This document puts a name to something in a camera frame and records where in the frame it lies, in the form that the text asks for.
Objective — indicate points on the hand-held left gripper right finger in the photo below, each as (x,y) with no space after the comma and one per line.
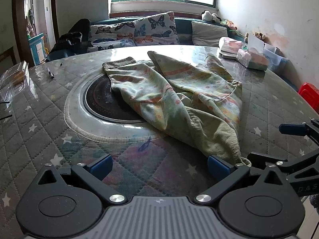
(219,167)

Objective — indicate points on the black jacket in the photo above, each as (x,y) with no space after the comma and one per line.
(83,26)

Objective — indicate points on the black round cooktop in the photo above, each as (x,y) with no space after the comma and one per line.
(99,102)

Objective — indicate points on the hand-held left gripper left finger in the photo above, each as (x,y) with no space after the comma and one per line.
(102,165)

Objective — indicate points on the butterfly print pillow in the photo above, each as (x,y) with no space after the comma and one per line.
(155,28)

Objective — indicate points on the dark wooden door frame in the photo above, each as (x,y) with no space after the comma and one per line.
(18,17)

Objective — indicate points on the black silver pen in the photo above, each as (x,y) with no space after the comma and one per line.
(50,73)

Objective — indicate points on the clear plastic storage box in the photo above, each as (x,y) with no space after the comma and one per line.
(275,57)

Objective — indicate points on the black bag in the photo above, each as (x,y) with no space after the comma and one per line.
(68,42)

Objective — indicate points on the panda plush toy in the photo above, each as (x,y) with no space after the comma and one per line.
(209,16)

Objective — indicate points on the grey pillow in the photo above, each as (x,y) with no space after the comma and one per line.
(209,33)

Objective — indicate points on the blue sofa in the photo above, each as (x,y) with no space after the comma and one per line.
(184,29)

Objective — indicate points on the blue cabinet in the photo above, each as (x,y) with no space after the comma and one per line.
(37,48)

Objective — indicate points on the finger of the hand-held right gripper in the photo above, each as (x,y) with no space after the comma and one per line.
(261,158)
(292,128)

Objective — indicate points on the pink tissue roll pack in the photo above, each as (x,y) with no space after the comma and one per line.
(230,44)

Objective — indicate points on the red plastic stool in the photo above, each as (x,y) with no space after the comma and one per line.
(310,93)

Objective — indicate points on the pink green tissue pack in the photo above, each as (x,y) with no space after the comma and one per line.
(253,61)

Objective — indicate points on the beige plush toy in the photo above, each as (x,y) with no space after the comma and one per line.
(259,35)

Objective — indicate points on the butterfly pillow left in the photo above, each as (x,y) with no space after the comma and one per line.
(112,36)

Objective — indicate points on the white paper card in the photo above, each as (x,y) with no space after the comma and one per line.
(255,43)

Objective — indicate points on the clear plastic container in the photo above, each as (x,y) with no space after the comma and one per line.
(13,76)

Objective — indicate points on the green patterned pants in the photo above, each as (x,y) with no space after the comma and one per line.
(174,99)

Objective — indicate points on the grey quilted star tablecloth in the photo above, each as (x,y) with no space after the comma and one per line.
(37,129)

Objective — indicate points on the hanging clothes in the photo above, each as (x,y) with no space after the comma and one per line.
(30,21)

